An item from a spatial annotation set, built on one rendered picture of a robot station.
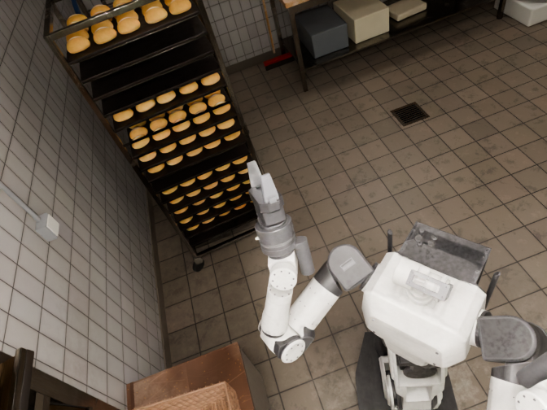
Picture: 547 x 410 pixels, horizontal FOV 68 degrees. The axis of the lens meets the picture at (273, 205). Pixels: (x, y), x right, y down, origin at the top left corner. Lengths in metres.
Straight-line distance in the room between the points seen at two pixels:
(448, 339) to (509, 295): 1.70
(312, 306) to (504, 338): 0.45
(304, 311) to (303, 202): 2.02
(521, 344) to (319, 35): 3.45
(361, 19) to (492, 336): 3.51
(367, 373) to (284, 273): 1.40
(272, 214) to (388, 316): 0.40
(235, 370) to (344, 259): 1.00
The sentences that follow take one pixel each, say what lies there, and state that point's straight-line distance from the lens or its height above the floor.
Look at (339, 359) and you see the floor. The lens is 2.48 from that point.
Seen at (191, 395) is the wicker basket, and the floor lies 0.74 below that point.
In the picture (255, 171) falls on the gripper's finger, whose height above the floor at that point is 1.71.
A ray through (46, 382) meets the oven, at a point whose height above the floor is 1.13.
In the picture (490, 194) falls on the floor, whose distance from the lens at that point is 3.15.
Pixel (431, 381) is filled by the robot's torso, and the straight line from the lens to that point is 1.54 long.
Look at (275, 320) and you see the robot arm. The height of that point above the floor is 1.39.
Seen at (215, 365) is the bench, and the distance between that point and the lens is 1.99.
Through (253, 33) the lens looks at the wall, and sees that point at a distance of 4.65.
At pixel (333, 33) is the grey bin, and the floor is 0.42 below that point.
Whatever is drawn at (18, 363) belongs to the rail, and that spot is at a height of 1.44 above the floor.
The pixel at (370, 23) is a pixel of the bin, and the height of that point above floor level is 0.38.
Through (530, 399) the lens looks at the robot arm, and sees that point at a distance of 0.86.
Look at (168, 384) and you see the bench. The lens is 2.05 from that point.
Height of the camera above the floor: 2.35
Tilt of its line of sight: 48 degrees down
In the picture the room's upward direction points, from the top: 19 degrees counter-clockwise
